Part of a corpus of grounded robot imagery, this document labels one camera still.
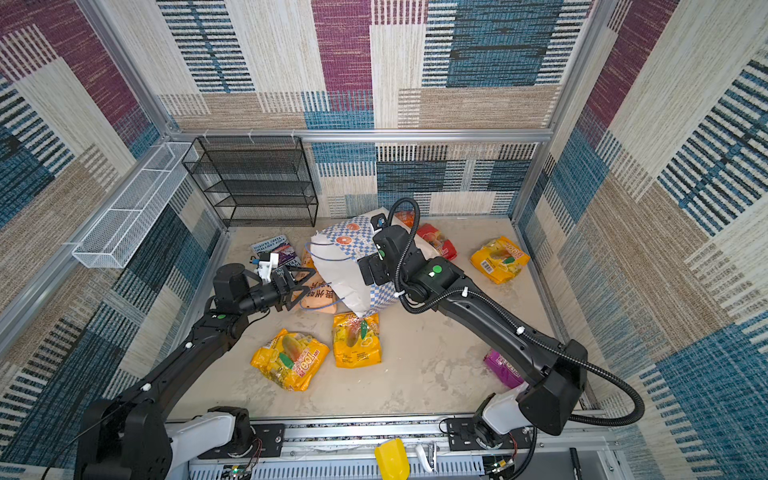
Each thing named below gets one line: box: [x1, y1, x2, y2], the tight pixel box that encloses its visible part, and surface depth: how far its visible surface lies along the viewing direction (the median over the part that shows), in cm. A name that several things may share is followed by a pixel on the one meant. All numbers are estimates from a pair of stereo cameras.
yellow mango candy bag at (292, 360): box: [251, 329, 330, 391], surface depth 83 cm
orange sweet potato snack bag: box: [292, 250, 339, 315], surface depth 96 cm
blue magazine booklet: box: [251, 235, 301, 267], surface depth 113 cm
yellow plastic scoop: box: [374, 438, 410, 480], surface depth 72 cm
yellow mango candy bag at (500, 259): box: [470, 236, 531, 284], surface depth 105 cm
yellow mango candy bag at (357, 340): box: [333, 311, 382, 369], surface depth 86 cm
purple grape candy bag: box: [483, 349, 524, 389], surface depth 82 cm
